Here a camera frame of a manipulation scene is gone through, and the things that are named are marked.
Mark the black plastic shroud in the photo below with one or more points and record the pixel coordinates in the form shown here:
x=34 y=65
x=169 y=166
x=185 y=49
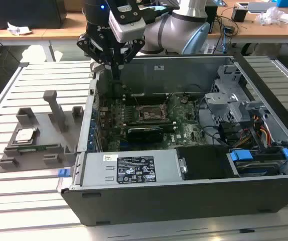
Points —
x=204 y=163

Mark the green motherboard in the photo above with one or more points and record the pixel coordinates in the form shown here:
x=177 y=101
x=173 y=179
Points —
x=184 y=130

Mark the small blue plastic clip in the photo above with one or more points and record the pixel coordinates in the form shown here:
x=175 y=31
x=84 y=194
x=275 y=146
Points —
x=63 y=173

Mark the black computer tower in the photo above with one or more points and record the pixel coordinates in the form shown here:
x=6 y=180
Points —
x=33 y=12

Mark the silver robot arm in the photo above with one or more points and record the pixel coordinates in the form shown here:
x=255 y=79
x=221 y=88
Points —
x=174 y=27

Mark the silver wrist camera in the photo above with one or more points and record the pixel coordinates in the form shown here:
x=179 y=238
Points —
x=130 y=27

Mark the silver metal drive cage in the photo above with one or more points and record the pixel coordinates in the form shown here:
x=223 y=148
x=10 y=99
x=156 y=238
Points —
x=224 y=100

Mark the open black PC case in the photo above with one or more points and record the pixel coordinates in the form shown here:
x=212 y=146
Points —
x=184 y=206

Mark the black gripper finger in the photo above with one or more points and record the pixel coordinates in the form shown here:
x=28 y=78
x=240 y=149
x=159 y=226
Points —
x=86 y=45
x=134 y=51

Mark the silver CPU chip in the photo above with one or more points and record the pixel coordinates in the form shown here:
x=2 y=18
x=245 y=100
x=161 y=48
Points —
x=25 y=135

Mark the small black open box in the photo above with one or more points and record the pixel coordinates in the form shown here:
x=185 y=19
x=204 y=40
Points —
x=239 y=15

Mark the round coin battery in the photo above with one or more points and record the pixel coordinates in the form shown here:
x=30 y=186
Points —
x=183 y=100

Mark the thin metal locking lever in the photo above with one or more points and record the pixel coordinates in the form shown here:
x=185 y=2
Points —
x=167 y=100
x=137 y=103

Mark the CPU socket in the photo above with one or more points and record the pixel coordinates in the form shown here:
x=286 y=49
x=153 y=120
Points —
x=150 y=113

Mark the black graphics card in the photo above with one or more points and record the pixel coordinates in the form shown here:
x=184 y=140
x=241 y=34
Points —
x=145 y=135

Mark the clear plastic wrap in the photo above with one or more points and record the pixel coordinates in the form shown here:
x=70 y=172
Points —
x=272 y=15

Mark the silver power supply unit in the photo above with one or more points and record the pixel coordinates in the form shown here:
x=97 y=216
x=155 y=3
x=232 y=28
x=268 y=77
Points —
x=96 y=170

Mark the grey flat device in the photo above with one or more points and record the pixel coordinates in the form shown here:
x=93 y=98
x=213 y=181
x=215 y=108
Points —
x=262 y=7

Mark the crumpled white paper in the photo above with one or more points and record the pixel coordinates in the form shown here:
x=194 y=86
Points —
x=18 y=29

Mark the grey parts rack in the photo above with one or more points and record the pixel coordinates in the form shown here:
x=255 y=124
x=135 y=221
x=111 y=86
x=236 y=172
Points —
x=46 y=135

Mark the hard disk in blue carrier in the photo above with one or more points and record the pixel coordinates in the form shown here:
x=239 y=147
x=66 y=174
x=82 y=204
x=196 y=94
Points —
x=240 y=155

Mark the green RAM stick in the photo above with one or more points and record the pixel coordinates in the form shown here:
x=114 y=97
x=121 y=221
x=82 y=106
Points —
x=31 y=147

